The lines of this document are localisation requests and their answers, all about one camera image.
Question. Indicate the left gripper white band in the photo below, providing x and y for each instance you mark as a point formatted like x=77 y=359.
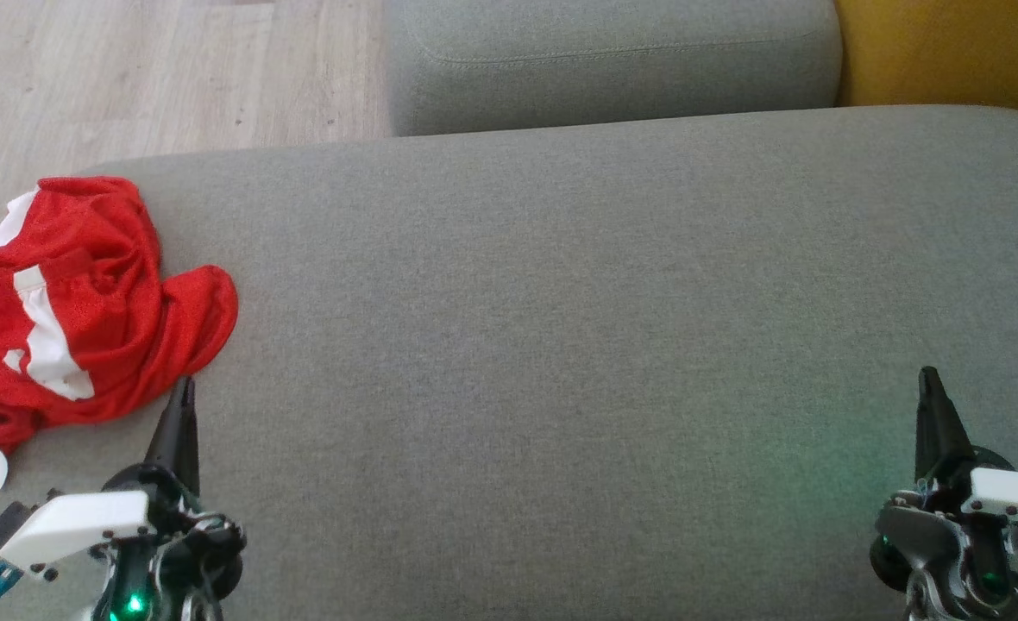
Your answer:
x=78 y=522

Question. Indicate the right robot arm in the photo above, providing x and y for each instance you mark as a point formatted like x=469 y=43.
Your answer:
x=958 y=552

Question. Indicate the yellow cushion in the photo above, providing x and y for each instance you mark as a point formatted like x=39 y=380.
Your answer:
x=949 y=52

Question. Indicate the grey sofa seat cushion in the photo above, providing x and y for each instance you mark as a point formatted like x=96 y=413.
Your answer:
x=561 y=345

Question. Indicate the grey sofa back cushion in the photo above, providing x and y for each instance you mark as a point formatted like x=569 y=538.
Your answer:
x=612 y=60

